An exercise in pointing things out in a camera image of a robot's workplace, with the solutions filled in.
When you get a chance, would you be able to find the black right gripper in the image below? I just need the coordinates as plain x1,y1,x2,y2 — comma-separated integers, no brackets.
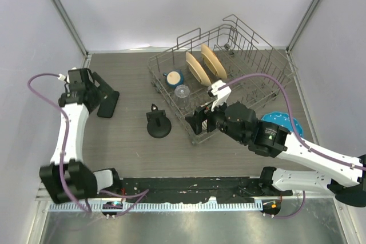
185,95,246,145

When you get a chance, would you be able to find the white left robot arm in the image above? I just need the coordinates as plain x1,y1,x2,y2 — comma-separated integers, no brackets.
39,68,122,204

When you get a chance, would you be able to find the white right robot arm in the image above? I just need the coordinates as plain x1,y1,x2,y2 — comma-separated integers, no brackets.
185,102,365,207

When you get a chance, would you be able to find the clear drinking glass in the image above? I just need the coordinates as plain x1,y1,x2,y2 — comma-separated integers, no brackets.
174,85,190,109

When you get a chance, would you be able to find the blue mug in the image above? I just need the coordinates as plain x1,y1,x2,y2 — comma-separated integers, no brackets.
163,70,184,89

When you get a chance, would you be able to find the cream plate front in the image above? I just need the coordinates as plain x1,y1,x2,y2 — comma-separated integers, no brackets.
185,52,211,87

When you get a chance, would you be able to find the cream plate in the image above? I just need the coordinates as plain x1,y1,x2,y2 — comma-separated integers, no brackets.
185,52,211,87
201,44,227,79

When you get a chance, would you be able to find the cream plate rear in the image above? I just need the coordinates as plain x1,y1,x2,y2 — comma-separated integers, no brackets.
201,44,227,79

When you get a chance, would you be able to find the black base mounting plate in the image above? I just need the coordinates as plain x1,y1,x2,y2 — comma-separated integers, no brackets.
118,177,293,204

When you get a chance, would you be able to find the blue polka dot plate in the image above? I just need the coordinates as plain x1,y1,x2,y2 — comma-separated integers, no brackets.
261,111,304,138

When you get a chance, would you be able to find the grey wire dish rack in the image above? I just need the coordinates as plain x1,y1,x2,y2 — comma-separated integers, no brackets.
148,14,297,145

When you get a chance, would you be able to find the white cable duct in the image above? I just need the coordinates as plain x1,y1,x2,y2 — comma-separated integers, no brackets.
50,201,263,213

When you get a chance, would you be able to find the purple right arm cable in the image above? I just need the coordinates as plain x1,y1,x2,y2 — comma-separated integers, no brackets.
220,73,366,218

